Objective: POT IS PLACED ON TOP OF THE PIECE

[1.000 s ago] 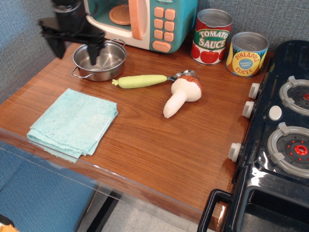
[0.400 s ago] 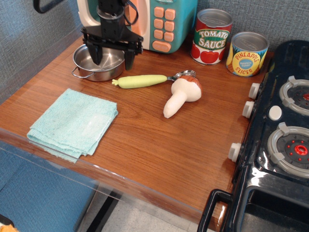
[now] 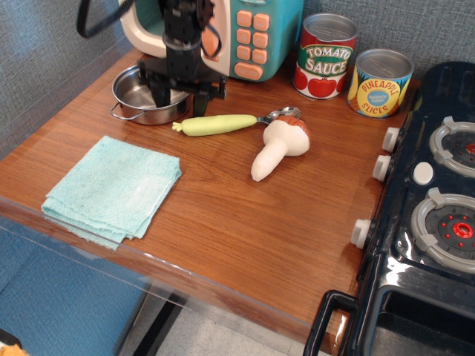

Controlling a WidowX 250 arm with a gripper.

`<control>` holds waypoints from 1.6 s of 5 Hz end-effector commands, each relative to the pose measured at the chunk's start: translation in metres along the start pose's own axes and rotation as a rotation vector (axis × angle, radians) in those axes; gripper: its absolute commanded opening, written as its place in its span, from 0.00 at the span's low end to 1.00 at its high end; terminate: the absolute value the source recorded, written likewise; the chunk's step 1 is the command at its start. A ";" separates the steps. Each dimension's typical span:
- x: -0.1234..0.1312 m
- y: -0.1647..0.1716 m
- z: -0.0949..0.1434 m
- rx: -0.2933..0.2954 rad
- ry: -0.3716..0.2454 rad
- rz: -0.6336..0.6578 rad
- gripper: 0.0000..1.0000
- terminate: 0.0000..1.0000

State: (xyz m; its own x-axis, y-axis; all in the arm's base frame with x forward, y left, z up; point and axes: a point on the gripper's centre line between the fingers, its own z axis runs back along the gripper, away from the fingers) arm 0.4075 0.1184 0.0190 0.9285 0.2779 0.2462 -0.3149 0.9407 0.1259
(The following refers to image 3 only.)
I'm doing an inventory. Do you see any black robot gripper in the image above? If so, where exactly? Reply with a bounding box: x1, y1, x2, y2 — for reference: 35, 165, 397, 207
137, 39, 226, 117

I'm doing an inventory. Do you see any small steel pot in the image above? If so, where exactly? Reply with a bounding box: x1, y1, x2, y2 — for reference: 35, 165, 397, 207
110, 65, 192, 125

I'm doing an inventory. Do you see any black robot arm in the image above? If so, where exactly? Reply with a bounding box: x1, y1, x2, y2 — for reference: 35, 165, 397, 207
137, 1, 226, 116

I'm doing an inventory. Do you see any teal toy microwave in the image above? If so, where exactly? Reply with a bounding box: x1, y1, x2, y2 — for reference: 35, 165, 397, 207
120, 1, 304, 82

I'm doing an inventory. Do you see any white plush mushroom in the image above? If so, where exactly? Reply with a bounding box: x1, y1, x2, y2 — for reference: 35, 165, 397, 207
251, 116, 311, 182

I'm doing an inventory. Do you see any light blue folded cloth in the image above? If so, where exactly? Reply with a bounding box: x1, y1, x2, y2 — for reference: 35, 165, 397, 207
42, 136, 181, 250

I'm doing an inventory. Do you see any tomato sauce can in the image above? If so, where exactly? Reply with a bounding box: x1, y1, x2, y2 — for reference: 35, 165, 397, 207
293, 13, 358, 99

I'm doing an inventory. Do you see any pineapple slices can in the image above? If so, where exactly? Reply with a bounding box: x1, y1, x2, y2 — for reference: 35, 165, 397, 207
347, 48, 414, 118

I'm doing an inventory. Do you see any black toy stove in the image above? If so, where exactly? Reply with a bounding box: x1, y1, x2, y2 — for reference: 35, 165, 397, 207
304, 62, 474, 355

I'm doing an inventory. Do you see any orange plush object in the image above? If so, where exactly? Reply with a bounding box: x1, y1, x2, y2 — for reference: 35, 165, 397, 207
0, 344, 29, 356

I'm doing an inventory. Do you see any green carrot-handle spoon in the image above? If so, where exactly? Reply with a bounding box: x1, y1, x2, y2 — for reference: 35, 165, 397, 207
171, 107, 301, 136

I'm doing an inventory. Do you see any black cable loop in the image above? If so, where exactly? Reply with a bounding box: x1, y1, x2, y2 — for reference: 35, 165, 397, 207
76, 0, 137, 39

